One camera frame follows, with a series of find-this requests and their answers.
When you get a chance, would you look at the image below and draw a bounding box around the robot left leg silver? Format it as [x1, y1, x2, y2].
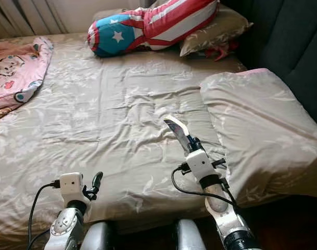
[88, 221, 112, 250]

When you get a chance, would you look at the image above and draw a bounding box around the dark grey upholstered headboard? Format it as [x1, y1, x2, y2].
[221, 0, 317, 131]

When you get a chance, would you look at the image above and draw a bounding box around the robot leg silver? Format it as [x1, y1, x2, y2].
[176, 219, 206, 250]
[88, 221, 112, 250]

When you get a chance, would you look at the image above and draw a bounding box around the small red fabric item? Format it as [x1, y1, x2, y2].
[205, 42, 239, 62]

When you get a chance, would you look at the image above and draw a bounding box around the pink cartoon print quilt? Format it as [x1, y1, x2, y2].
[0, 36, 54, 123]

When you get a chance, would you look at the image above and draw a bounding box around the pale pleated curtain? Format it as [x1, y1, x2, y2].
[0, 0, 55, 40]

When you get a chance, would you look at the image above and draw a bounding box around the small beige floral pillow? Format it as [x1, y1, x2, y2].
[93, 4, 253, 58]

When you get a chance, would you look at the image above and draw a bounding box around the large beige floral pillow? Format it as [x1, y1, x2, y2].
[200, 68, 317, 201]

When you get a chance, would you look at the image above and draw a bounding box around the bed with beige floral sheet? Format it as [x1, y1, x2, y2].
[0, 32, 317, 245]

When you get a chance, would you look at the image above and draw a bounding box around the red white blue star pillow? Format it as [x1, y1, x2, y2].
[87, 0, 220, 58]

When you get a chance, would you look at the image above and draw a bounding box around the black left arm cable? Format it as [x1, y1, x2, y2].
[27, 180, 61, 250]

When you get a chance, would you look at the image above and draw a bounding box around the robot right leg silver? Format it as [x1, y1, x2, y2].
[176, 219, 206, 250]

